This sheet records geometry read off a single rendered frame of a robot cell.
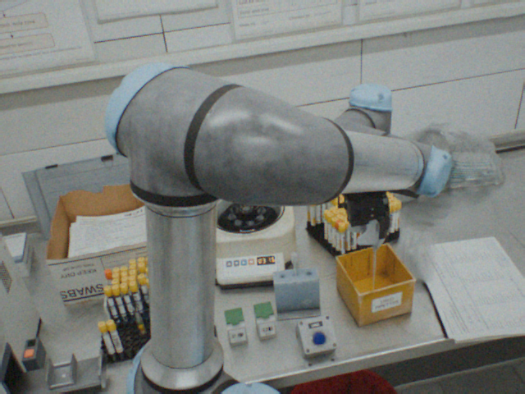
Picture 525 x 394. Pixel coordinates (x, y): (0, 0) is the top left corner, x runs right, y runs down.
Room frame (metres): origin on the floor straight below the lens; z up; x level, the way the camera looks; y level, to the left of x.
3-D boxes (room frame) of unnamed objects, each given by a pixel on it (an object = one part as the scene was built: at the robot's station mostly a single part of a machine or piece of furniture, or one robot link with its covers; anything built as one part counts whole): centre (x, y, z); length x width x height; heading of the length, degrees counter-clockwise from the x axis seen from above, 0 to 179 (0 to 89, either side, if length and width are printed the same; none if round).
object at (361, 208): (0.87, -0.20, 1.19); 0.09 x 0.08 x 0.12; 103
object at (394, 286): (0.87, -0.23, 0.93); 0.13 x 0.13 x 0.10; 13
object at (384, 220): (0.85, -0.23, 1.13); 0.05 x 0.02 x 0.09; 13
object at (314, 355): (0.77, -0.08, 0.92); 0.13 x 0.07 x 0.08; 8
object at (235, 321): (0.80, 0.09, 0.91); 0.05 x 0.04 x 0.07; 8
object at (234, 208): (1.12, 0.05, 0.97); 0.15 x 0.15 x 0.07
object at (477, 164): (1.35, -0.62, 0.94); 0.20 x 0.17 x 0.14; 81
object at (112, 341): (0.82, 0.31, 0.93); 0.17 x 0.09 x 0.11; 98
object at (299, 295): (0.88, -0.05, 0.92); 0.10 x 0.07 x 0.10; 90
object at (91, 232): (1.11, 0.42, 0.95); 0.29 x 0.25 x 0.15; 8
